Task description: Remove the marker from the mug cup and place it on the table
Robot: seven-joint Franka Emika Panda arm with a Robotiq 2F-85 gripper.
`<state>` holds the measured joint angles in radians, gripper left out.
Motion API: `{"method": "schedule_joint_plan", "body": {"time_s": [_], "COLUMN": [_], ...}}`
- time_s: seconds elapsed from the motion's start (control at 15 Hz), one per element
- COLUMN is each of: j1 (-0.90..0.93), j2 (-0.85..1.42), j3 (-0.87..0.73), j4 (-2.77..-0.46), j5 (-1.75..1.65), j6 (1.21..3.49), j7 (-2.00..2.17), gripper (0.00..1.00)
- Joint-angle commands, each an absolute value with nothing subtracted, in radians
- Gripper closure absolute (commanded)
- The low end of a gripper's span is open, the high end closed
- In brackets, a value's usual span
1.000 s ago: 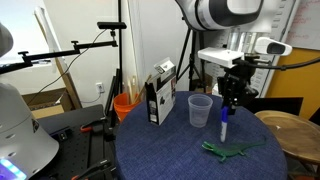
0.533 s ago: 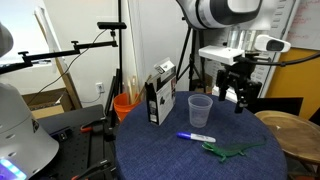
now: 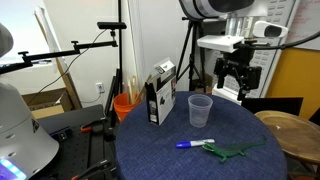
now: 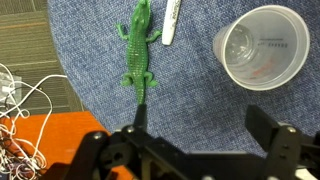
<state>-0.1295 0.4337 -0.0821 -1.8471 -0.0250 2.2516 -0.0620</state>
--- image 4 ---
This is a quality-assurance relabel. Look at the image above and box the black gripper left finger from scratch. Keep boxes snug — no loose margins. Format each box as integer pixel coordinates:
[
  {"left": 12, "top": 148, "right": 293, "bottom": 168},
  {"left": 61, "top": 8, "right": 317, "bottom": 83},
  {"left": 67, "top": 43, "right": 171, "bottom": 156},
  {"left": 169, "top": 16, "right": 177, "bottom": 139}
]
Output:
[{"left": 63, "top": 103, "right": 158, "bottom": 180}]

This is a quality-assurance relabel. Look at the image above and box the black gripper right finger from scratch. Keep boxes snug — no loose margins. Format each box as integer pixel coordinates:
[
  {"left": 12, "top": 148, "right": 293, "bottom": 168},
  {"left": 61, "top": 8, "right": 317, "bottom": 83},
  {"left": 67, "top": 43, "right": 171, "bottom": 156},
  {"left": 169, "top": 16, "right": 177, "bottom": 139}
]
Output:
[{"left": 245, "top": 104, "right": 304, "bottom": 180}]

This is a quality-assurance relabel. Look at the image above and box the white marker blue cap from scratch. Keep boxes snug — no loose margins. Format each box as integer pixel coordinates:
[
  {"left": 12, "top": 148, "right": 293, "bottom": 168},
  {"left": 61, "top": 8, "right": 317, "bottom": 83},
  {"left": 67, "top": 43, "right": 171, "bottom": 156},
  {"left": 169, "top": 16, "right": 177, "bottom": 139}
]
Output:
[{"left": 161, "top": 0, "right": 183, "bottom": 47}]

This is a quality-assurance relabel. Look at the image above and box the clear plastic cup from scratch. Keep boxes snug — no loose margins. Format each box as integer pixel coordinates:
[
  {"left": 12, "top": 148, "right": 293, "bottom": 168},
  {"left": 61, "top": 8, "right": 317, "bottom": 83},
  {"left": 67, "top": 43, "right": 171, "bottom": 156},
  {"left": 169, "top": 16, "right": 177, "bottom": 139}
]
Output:
[{"left": 212, "top": 4, "right": 311, "bottom": 92}]

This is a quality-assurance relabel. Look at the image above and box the round blue-covered table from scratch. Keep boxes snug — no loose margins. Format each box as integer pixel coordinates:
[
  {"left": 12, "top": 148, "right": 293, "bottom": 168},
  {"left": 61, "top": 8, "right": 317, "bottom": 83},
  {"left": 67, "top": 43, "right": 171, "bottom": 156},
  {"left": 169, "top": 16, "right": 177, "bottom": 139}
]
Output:
[{"left": 46, "top": 0, "right": 320, "bottom": 158}]

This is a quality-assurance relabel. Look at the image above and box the green toy lizard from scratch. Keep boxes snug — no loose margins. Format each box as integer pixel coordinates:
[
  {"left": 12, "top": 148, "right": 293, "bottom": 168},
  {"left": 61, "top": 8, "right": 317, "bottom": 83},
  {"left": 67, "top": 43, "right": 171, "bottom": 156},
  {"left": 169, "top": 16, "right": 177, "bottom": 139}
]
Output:
[{"left": 114, "top": 0, "right": 164, "bottom": 106}]

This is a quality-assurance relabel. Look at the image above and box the white cable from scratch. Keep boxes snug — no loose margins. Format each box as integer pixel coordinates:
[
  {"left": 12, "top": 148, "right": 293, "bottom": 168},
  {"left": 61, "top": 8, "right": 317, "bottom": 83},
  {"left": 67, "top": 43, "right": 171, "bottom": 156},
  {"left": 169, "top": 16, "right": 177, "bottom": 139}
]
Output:
[{"left": 0, "top": 62, "right": 68, "bottom": 180}]

